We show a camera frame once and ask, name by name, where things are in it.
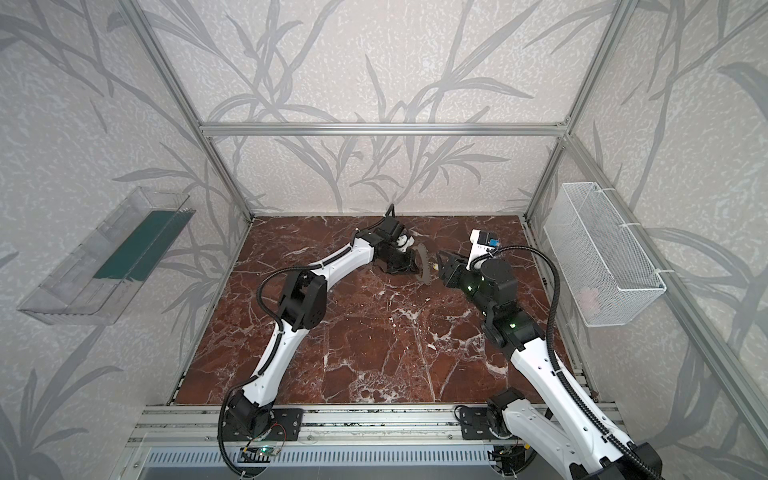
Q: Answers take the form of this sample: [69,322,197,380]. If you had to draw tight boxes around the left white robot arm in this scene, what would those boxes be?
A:
[217,206,419,441]

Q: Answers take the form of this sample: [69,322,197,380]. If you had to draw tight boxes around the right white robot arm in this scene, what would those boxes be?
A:
[437,251,662,479]

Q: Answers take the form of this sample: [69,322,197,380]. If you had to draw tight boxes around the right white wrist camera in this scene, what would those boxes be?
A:
[467,229,501,270]

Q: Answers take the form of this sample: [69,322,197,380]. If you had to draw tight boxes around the white wire mesh basket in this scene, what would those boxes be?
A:
[544,182,667,327]

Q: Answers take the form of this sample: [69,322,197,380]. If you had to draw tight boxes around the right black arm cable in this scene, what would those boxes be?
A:
[470,244,661,480]

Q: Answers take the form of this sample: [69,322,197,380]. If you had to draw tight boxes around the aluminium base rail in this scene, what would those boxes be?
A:
[125,403,631,469]

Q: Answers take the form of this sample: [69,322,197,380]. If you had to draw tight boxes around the clear plastic wall bin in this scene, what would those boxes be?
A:
[18,187,196,326]

